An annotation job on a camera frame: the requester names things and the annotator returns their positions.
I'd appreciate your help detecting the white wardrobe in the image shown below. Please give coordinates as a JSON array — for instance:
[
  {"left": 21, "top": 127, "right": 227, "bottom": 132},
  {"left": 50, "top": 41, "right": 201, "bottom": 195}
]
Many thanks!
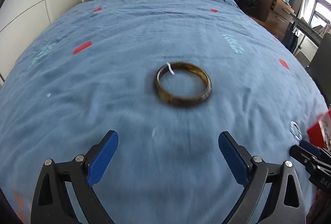
[{"left": 1, "top": 0, "right": 81, "bottom": 81}]

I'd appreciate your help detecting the twisted silver bangle on bed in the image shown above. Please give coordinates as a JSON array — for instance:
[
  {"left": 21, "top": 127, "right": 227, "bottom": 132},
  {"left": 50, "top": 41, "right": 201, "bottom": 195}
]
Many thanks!
[{"left": 289, "top": 121, "right": 302, "bottom": 142}]

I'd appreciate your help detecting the brown jade bangle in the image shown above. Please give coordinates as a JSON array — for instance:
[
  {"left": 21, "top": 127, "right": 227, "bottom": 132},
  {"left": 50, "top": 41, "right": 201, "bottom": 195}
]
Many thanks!
[{"left": 152, "top": 61, "right": 213, "bottom": 107}]

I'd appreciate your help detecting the blue patterned bedspread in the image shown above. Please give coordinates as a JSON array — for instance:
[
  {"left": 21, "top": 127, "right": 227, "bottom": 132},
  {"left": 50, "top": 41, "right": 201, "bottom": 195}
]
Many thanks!
[{"left": 1, "top": 0, "right": 327, "bottom": 223}]

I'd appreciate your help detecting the dark desk with chair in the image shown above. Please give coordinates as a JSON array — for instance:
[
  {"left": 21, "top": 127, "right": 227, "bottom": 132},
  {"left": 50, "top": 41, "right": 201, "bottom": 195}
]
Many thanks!
[{"left": 282, "top": 14, "right": 330, "bottom": 108}]

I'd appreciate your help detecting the wooden drawer cabinet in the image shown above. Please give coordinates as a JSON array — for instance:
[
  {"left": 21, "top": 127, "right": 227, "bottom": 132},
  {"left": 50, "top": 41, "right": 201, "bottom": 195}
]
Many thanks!
[{"left": 250, "top": 0, "right": 294, "bottom": 41}]

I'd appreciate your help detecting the red jewelry box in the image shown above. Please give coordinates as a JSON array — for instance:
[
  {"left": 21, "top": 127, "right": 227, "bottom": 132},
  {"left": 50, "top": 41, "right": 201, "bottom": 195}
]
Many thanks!
[{"left": 307, "top": 109, "right": 330, "bottom": 151}]

